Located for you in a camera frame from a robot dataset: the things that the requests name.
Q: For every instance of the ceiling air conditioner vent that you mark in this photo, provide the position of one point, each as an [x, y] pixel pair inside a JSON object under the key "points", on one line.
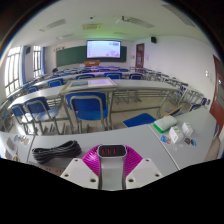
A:
{"points": [[92, 26]]}

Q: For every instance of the narrow bright window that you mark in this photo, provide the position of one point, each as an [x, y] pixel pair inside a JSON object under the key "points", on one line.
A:
{"points": [[36, 61]]}

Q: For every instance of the blue curtain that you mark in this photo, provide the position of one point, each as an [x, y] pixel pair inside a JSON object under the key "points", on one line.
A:
{"points": [[23, 65], [43, 60]]}

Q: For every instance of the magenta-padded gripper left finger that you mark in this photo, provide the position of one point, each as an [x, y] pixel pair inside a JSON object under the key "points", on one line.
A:
{"points": [[78, 171]]}

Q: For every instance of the green blackboard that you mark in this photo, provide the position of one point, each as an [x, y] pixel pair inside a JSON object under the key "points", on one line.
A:
{"points": [[70, 56]]}

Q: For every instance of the white block charger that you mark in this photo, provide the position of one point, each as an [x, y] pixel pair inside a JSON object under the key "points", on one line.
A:
{"points": [[112, 166]]}

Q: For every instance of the green and white box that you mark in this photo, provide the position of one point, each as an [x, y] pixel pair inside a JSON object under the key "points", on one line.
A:
{"points": [[165, 124]]}

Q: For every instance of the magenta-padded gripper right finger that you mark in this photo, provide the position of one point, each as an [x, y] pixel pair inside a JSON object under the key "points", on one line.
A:
{"points": [[145, 171]]}

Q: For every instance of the ceiling projector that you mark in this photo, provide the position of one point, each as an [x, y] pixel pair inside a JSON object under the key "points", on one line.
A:
{"points": [[122, 19]]}

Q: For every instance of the red-brown door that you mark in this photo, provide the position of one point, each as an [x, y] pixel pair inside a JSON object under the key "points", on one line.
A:
{"points": [[218, 100]]}

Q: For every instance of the orange lectern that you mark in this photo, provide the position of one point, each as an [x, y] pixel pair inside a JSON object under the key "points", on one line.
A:
{"points": [[92, 62]]}

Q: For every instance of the ceiling light panels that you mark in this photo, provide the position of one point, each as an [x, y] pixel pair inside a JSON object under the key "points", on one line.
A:
{"points": [[53, 25]]}

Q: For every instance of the brown door with window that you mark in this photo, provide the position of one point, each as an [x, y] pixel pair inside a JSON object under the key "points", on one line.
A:
{"points": [[140, 55]]}

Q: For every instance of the colourful sticker cards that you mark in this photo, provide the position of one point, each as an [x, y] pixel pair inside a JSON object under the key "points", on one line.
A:
{"points": [[21, 140]]}

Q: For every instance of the blue card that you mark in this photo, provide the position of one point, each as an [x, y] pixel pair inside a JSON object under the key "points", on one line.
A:
{"points": [[165, 139]]}

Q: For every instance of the blue classroom chairs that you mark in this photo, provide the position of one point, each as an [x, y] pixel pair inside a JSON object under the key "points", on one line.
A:
{"points": [[88, 106]]}

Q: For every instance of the large bright window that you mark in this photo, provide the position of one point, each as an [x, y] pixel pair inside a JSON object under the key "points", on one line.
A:
{"points": [[12, 71]]}

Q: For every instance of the grey classroom desks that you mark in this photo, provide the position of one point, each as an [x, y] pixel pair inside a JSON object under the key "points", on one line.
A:
{"points": [[140, 85]]}

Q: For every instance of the small dark cards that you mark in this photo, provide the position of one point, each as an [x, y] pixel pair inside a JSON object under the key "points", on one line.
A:
{"points": [[190, 142]]}

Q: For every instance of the lit projection screen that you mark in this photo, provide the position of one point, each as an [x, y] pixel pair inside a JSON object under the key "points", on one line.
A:
{"points": [[104, 49]]}

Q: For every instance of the black wall speaker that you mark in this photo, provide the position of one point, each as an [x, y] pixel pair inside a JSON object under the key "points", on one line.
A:
{"points": [[153, 40], [28, 50]]}

